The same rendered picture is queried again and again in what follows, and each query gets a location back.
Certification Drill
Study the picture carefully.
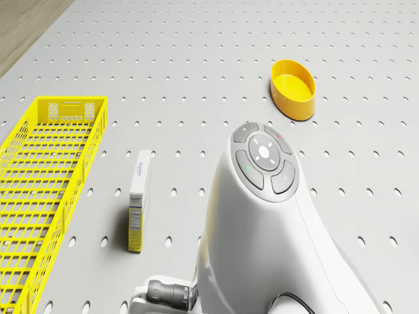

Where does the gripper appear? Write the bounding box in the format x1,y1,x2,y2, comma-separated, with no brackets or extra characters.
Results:
130,274,199,314

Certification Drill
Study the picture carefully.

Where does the white and yellow carton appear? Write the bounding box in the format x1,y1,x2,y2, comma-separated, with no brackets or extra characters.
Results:
128,149,153,254

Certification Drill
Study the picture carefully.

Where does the yellow basket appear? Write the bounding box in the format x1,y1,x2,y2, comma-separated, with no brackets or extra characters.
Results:
0,96,109,314

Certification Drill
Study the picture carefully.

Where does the yellow bowl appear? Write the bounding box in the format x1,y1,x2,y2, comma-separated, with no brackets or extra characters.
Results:
269,59,317,122

